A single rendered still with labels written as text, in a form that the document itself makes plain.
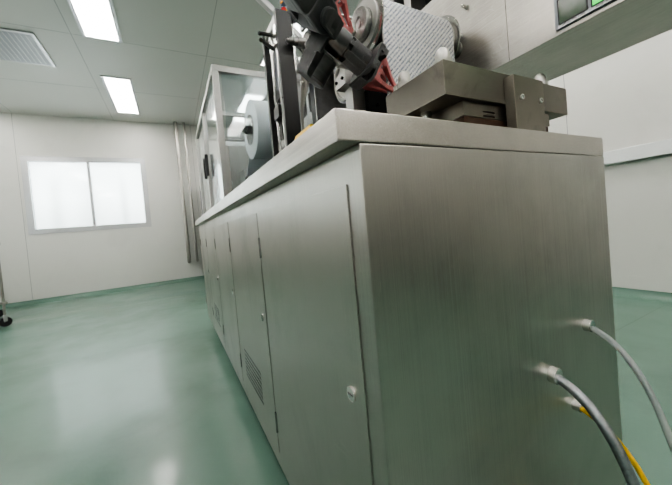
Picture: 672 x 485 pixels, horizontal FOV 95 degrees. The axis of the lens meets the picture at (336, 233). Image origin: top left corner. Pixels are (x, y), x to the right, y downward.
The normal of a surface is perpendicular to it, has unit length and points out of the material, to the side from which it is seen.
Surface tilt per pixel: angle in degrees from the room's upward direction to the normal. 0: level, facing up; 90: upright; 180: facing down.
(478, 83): 90
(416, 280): 90
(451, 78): 90
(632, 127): 90
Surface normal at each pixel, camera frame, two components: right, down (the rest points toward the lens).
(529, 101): 0.47, -0.02
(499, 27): -0.88, 0.09
